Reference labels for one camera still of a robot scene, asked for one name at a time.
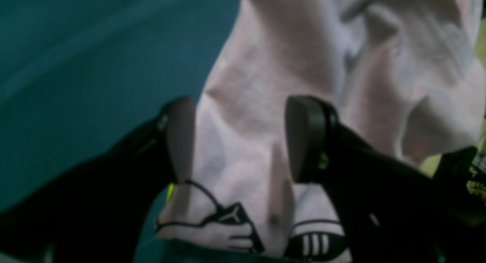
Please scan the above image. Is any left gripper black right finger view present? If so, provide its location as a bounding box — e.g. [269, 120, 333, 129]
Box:
[285, 96, 485, 263]

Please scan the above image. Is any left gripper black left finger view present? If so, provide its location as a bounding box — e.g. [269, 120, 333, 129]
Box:
[0, 96, 196, 263]

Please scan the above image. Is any pink T-shirt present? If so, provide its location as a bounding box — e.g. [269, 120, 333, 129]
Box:
[154, 0, 485, 263]

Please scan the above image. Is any teal table cloth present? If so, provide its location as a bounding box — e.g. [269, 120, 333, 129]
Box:
[0, 0, 243, 263]

